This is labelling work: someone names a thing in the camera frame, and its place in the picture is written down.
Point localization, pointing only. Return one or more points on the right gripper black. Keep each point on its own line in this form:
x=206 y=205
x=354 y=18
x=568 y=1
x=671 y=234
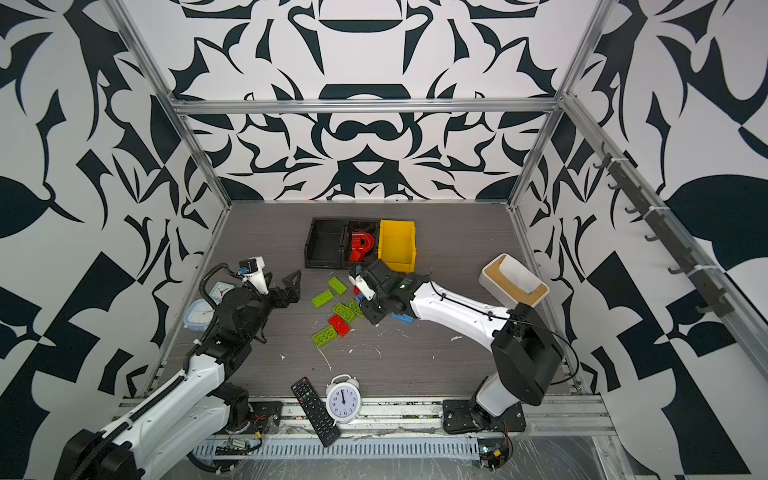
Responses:
x=367 y=308

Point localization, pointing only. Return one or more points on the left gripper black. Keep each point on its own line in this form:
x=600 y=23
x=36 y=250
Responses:
x=288 y=294

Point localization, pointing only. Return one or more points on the red arch lego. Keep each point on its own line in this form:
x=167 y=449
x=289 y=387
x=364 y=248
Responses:
x=361 y=244

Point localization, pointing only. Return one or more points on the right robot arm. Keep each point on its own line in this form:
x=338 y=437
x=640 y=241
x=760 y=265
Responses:
x=526 y=353

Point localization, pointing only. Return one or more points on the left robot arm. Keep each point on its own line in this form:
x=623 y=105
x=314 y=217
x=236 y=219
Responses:
x=199 y=400

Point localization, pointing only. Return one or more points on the blue lego lower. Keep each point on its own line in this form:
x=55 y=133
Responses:
x=403 y=318

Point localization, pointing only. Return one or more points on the green lego upper left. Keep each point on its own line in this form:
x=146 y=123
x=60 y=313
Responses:
x=322 y=299

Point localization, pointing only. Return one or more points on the green lego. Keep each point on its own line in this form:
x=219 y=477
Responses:
x=337 y=286
x=322 y=299
x=324 y=336
x=354 y=306
x=344 y=312

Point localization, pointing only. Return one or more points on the green lego top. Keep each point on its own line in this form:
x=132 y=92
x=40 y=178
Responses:
x=337 y=286

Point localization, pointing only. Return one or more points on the yellow bin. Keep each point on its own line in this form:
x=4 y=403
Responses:
x=397 y=245

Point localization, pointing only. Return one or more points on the black bin left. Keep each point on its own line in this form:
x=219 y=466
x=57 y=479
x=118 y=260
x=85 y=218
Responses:
x=325 y=243

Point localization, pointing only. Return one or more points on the black bin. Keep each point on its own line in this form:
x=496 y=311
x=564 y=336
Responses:
x=370 y=226
x=325 y=243

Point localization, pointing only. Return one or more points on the black bin middle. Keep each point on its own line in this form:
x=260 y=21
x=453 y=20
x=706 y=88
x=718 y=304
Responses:
x=370 y=226

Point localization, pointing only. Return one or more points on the green lego bottom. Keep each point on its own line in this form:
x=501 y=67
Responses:
x=324 y=336

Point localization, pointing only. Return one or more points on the red lego lower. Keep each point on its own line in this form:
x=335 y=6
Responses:
x=340 y=326

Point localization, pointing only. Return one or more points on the small green alarm clock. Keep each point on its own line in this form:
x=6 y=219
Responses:
x=218 y=291

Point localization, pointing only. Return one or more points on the blue square alarm clock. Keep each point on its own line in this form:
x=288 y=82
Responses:
x=198 y=316

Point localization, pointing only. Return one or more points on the white tissue box wooden lid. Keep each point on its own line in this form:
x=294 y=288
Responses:
x=511 y=283

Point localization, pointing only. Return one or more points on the black remote control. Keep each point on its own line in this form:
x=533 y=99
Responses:
x=316 y=412

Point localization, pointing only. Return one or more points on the white twin-bell alarm clock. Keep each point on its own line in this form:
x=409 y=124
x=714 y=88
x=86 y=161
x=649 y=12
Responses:
x=343 y=398

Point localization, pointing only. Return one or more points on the small circuit board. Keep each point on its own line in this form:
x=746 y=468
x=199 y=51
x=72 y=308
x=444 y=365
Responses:
x=494 y=458

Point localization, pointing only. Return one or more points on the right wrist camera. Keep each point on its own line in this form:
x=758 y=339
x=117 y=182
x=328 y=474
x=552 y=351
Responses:
x=359 y=281

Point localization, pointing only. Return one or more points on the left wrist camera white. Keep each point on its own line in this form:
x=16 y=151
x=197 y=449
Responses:
x=252 y=274

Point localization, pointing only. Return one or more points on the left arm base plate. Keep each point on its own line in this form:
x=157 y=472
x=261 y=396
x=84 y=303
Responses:
x=261 y=417

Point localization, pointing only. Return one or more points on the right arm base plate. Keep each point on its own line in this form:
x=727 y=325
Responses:
x=463 y=416

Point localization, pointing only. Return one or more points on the white cable duct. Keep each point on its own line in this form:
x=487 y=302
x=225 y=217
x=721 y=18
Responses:
x=458 y=448

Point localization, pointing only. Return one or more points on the black hook rail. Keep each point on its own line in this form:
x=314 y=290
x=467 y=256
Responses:
x=689 y=260

